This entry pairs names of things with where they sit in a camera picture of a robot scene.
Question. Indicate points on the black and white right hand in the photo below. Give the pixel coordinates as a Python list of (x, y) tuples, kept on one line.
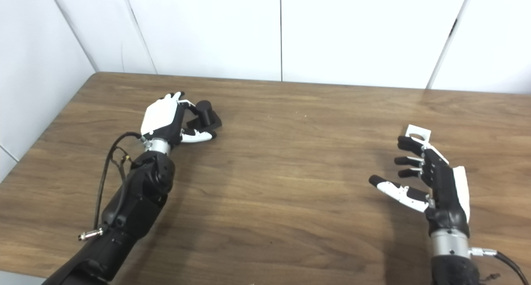
[(444, 185)]

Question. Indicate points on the black and white left hand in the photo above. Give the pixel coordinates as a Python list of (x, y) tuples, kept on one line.
[(159, 113)]

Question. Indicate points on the black peg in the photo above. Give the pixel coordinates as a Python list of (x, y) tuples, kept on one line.
[(204, 113)]

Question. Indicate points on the white square piece with hole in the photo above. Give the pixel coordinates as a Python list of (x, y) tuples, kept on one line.
[(415, 131)]

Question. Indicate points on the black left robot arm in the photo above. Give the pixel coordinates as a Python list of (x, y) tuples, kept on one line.
[(132, 206)]

